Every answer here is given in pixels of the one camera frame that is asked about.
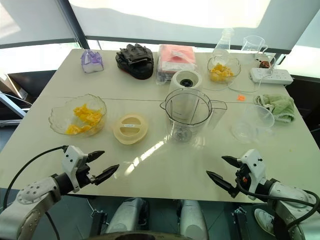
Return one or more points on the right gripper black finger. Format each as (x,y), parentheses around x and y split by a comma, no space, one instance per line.
(232,162)
(221,182)

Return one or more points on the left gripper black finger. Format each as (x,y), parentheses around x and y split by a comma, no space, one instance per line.
(106,173)
(95,155)

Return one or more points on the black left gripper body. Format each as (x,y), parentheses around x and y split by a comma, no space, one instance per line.
(85,176)

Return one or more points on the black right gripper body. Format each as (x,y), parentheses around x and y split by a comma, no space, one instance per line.
(242,181)

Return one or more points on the orange fruit pieces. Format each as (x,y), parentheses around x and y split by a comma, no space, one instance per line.
(87,115)
(220,72)

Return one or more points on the cream blender lid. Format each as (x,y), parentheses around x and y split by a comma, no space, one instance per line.
(130,130)

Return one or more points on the large scalloped glass bowl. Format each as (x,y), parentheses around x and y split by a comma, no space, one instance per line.
(60,117)

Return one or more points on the clear blender jug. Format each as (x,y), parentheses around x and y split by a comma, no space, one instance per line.
(186,112)

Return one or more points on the clear plastic cup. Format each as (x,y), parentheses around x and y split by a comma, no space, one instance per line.
(250,125)

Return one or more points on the white shoe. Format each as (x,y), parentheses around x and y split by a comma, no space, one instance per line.
(263,221)

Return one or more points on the silver left robot leg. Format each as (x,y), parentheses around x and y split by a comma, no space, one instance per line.
(127,215)

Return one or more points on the silver robot leg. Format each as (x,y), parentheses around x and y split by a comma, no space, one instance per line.
(127,215)
(192,220)

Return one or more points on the silver right robot leg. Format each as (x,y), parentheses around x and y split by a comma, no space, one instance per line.
(192,220)

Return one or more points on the small orange scrap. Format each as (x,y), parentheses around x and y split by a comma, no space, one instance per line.
(241,97)

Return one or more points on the green cloth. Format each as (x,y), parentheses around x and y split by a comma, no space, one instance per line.
(281,105)

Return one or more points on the purple and white bag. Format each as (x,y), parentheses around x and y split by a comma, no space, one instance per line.
(92,62)

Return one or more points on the white blender base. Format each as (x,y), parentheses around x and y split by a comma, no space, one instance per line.
(186,80)

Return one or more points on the white power strip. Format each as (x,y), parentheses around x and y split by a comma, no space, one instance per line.
(272,76)

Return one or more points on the small scalloped glass bowl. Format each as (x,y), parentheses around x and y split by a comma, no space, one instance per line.
(235,66)

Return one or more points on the black gloves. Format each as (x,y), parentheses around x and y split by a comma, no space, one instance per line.
(135,60)

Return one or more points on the cardboard box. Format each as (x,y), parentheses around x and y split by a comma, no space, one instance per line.
(15,87)

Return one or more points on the clear plastic beaker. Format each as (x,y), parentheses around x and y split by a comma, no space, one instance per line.
(273,60)

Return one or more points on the clear glass flask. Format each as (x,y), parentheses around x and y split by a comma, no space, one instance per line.
(222,45)

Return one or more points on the pink cloth pack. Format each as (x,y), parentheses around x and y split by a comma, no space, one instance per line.
(176,56)

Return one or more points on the clear measuring cup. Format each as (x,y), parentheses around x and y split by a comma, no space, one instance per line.
(253,43)

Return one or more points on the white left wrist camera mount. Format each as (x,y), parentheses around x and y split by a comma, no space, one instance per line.
(72,160)

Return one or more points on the black table bracket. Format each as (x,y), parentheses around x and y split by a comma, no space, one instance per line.
(98,222)
(241,221)

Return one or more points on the grey metal frame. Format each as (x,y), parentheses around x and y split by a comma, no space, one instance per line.
(12,105)

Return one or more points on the dark window frame post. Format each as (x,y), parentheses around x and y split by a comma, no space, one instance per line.
(75,22)

